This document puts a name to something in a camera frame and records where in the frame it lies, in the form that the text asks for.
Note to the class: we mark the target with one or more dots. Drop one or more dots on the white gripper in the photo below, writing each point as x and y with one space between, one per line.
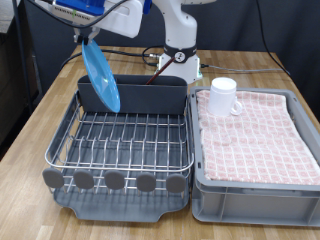
126 20

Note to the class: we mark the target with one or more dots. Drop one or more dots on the blue plate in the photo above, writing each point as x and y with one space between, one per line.
100 76

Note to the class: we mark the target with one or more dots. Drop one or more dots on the gray dish drying rack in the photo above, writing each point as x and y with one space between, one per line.
120 206

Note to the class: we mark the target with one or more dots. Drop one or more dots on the black backdrop curtain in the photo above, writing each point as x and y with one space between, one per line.
46 60

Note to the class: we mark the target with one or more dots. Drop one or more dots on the black metal pole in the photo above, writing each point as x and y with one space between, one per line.
23 60

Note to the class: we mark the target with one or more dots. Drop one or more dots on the dark gray cutlery holder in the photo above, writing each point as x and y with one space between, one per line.
150 98

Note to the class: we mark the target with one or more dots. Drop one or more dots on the white plastic mug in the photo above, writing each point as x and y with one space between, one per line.
220 100

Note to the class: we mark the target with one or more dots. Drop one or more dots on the pink checked cloth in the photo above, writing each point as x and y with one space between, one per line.
260 140

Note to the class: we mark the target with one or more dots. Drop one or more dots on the gray plastic crate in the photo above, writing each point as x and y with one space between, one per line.
253 203

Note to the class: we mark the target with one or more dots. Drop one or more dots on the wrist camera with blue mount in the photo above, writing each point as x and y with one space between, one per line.
80 5

